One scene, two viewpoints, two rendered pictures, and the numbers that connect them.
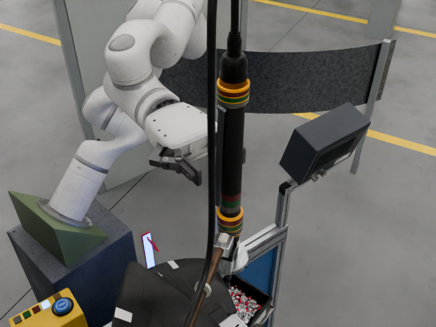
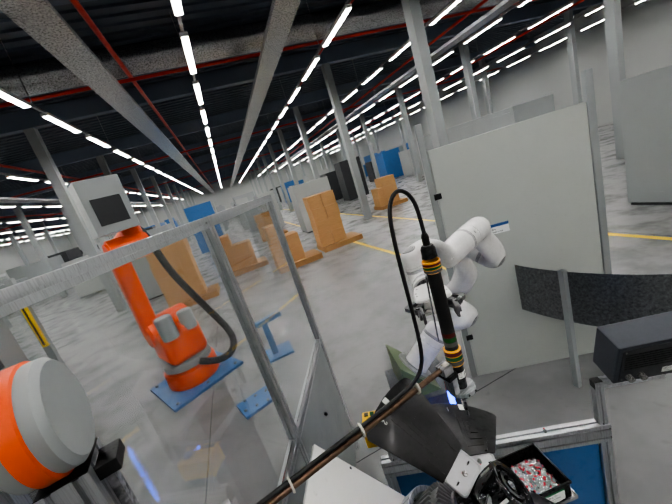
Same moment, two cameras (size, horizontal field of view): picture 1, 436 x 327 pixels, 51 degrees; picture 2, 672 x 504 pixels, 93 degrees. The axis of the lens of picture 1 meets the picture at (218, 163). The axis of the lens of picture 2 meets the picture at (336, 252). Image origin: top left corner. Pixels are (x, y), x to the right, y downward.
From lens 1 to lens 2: 40 cm
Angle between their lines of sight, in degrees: 48
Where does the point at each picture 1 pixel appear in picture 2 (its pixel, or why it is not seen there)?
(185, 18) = (464, 238)
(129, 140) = (457, 322)
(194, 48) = (489, 259)
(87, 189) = (428, 351)
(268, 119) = not seen: hidden behind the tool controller
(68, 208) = (415, 361)
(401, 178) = not seen: outside the picture
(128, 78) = (410, 267)
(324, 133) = (633, 334)
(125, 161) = (494, 355)
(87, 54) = not seen: hidden behind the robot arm
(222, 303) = (485, 443)
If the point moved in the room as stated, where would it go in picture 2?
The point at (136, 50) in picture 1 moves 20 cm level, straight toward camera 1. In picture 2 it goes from (413, 253) to (391, 281)
